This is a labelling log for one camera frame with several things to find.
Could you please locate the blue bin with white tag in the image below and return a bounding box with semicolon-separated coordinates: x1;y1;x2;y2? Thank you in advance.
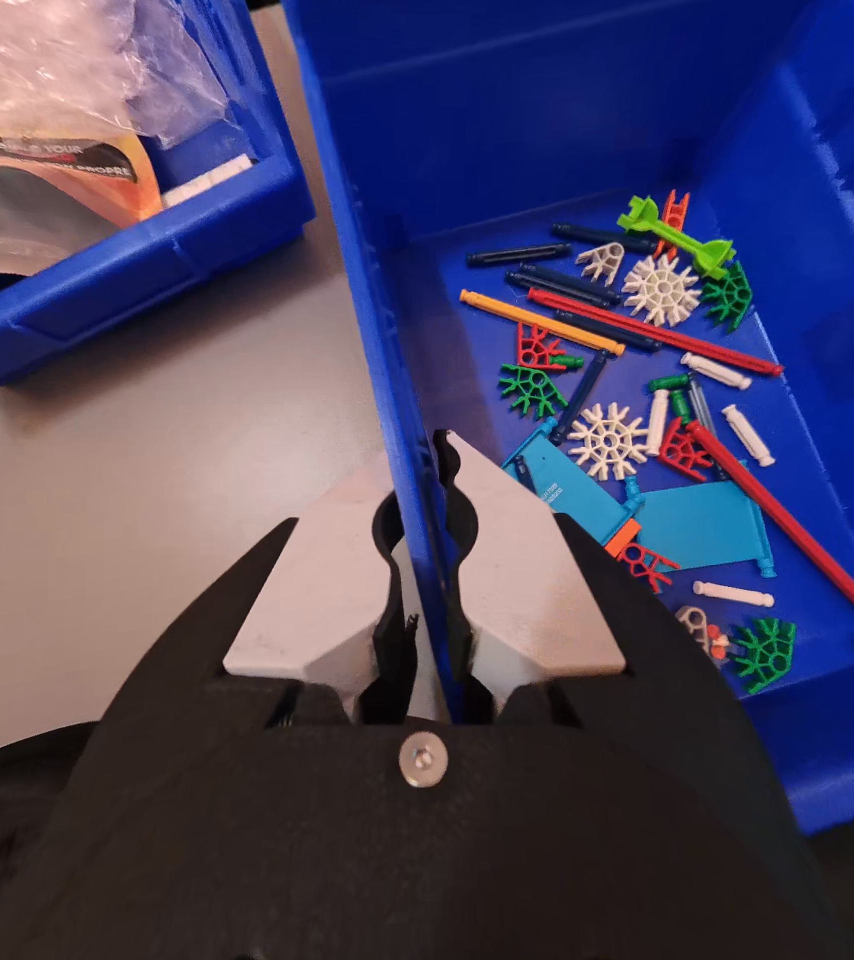
280;0;854;837

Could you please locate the plain blue plastic bin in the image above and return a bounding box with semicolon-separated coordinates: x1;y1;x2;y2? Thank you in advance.
0;0;317;406

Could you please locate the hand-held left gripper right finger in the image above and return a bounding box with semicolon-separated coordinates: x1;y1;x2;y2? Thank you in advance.
433;429;628;724

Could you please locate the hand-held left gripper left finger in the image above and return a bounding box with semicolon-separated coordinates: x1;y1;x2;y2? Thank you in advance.
223;456;421;724

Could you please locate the pile of toy construction pieces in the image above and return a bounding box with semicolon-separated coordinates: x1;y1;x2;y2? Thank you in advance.
459;191;854;695

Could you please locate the printed toy packaging bag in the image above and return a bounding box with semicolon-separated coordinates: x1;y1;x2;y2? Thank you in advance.
0;127;162;280

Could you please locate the clear plastic bag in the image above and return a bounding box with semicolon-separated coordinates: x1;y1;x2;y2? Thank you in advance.
0;0;248;151

